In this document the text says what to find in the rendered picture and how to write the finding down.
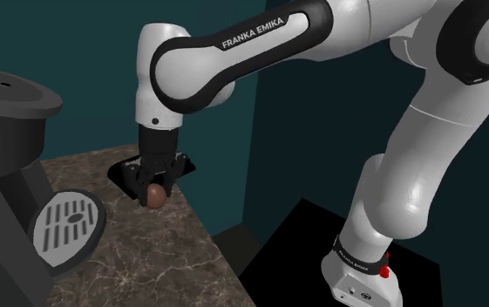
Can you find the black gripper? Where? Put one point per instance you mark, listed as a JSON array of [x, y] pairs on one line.
[[158, 144]]

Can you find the brown egg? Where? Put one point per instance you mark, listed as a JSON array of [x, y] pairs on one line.
[[156, 197]]

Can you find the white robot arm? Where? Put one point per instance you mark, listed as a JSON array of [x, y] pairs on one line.
[[418, 170]]

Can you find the black flat tablet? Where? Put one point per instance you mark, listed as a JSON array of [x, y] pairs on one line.
[[121, 174]]

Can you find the black robot stand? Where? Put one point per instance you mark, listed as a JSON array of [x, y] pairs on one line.
[[295, 255]]

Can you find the dark grey coffee machine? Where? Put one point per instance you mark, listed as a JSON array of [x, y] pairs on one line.
[[6, 127]]

